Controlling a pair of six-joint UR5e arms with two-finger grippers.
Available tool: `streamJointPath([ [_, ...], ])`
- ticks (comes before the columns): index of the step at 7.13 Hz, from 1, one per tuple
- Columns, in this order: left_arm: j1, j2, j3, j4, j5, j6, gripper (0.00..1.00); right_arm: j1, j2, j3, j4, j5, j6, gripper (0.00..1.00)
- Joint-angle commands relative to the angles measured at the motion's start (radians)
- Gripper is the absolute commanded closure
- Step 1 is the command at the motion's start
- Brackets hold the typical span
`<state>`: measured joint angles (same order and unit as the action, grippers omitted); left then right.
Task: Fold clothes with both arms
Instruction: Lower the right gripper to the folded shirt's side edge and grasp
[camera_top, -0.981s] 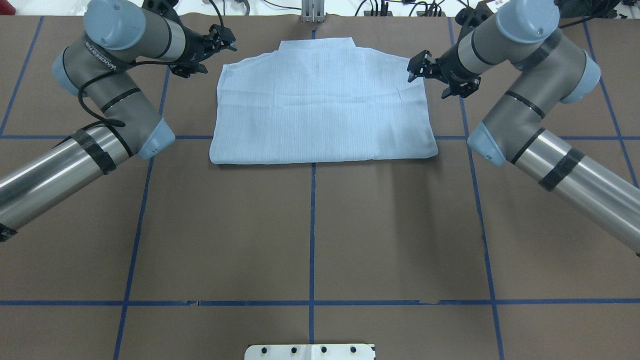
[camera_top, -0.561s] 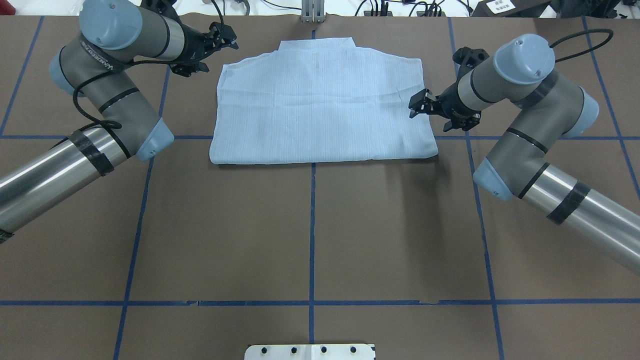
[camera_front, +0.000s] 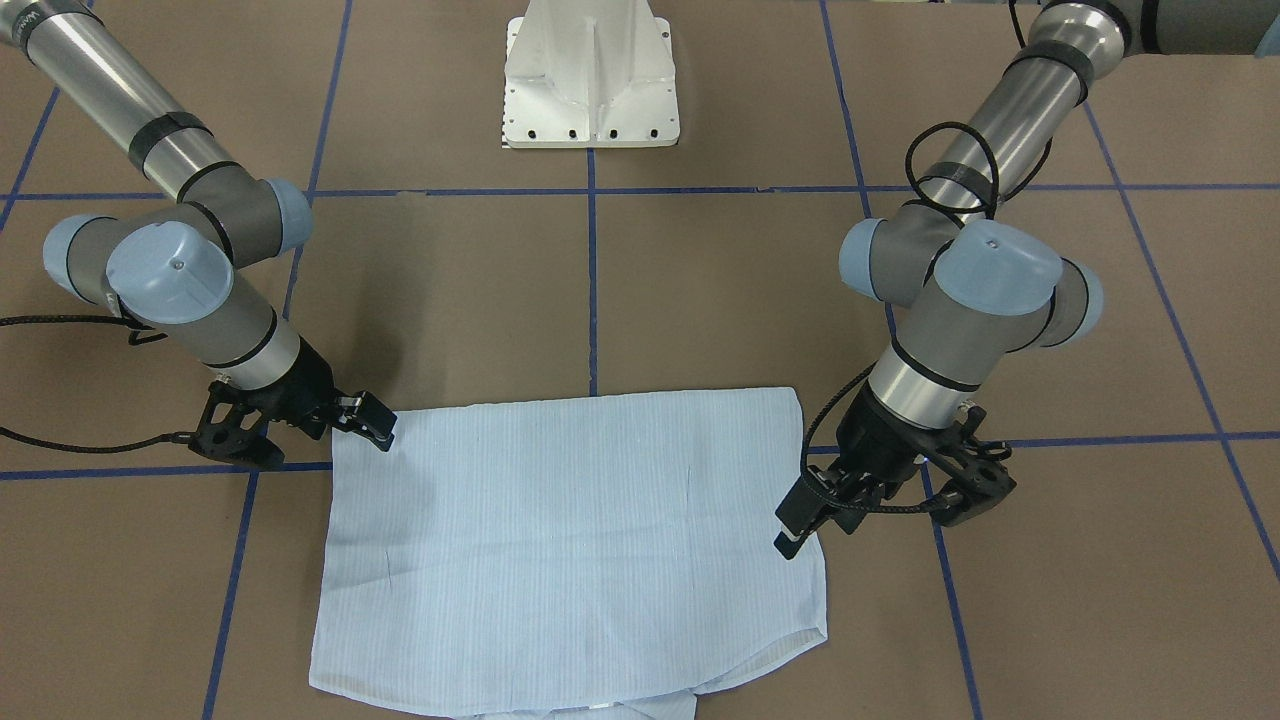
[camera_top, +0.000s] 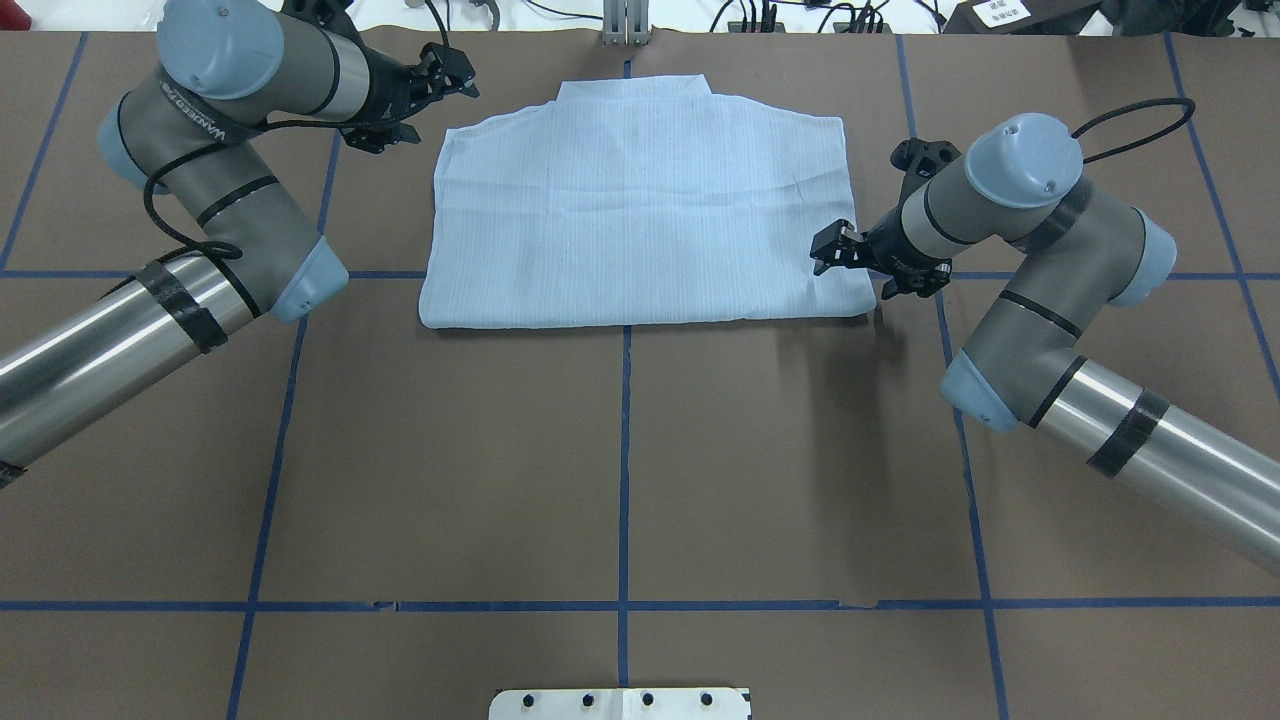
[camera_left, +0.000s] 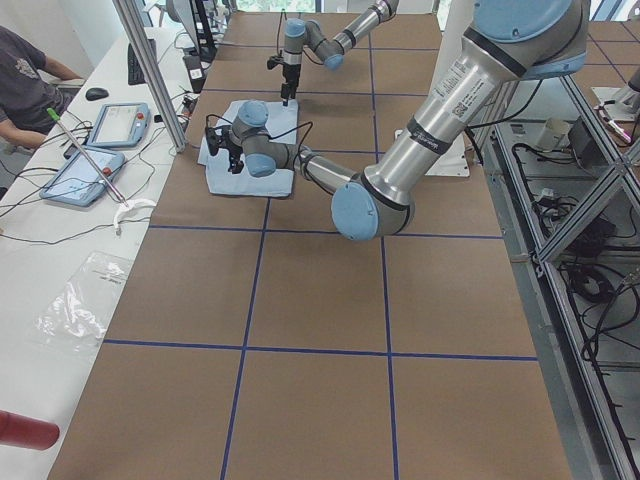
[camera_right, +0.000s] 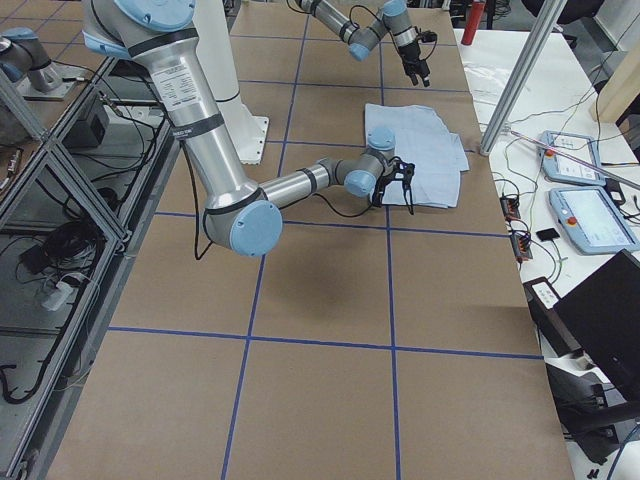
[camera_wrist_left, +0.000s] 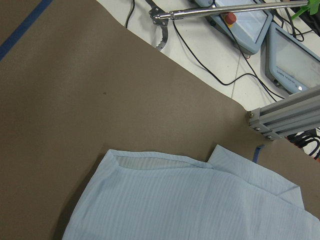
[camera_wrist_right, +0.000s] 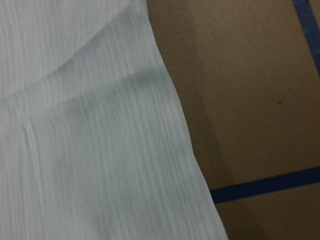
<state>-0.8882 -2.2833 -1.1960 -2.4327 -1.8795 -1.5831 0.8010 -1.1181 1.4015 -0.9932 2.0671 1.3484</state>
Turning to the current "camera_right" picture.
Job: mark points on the black monitor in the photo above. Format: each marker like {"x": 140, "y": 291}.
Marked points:
{"x": 602, "y": 314}

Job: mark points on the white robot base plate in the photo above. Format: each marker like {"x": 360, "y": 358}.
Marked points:
{"x": 240, "y": 100}

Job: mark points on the grey aluminium frame post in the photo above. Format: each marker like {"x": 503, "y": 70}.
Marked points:
{"x": 533, "y": 46}

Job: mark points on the far teach pendant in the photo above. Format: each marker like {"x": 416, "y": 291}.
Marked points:
{"x": 559, "y": 168}

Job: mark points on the teach pendant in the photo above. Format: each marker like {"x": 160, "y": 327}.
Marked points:
{"x": 591, "y": 220}
{"x": 559, "y": 168}

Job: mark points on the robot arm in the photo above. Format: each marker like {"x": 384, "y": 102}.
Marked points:
{"x": 185, "y": 47}
{"x": 392, "y": 19}

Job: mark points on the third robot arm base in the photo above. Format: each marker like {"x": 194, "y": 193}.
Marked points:
{"x": 26, "y": 63}

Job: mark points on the light blue button shirt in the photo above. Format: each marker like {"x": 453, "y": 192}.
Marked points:
{"x": 422, "y": 138}

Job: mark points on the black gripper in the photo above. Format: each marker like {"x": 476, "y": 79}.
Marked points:
{"x": 381, "y": 190}
{"x": 409, "y": 55}

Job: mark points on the red cylinder bottle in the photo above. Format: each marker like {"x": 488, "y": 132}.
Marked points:
{"x": 473, "y": 21}

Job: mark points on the near teach pendant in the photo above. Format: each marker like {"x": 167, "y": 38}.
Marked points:
{"x": 591, "y": 220}

